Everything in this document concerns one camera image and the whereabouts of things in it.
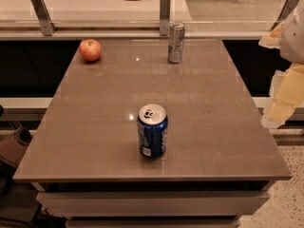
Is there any silver energy drink can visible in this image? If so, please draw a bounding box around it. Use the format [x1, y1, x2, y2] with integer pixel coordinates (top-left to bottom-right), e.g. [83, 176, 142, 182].
[168, 22, 185, 64]

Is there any grey table drawer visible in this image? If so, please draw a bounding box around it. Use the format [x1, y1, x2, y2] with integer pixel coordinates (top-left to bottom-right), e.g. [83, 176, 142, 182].
[37, 191, 270, 218]

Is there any red apple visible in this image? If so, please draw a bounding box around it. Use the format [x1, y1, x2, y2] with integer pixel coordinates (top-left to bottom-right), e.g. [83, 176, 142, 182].
[79, 39, 102, 62]

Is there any left metal bracket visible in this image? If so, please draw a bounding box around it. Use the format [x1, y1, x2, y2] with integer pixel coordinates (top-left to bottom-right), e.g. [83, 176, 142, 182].
[30, 0, 56, 36]

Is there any metal bracket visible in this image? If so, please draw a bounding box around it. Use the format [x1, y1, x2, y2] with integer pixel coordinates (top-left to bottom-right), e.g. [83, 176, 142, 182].
[160, 0, 171, 36]
[30, 0, 56, 36]
[272, 0, 300, 29]

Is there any middle metal bracket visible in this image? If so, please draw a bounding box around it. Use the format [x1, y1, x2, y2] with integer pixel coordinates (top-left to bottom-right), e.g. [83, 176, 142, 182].
[160, 0, 171, 36]

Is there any blue pepsi can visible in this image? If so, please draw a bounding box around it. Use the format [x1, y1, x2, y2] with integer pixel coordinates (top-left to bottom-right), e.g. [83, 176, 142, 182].
[137, 104, 168, 159]

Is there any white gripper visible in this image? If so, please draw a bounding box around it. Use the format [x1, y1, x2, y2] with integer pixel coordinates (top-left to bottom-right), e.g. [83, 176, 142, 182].
[258, 1, 304, 129]

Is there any dark object at left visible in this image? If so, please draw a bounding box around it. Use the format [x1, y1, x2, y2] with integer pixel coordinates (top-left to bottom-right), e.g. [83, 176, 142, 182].
[0, 127, 31, 168]

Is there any right metal bracket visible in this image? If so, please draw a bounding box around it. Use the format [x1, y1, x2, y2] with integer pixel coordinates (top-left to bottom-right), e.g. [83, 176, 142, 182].
[272, 0, 300, 29]

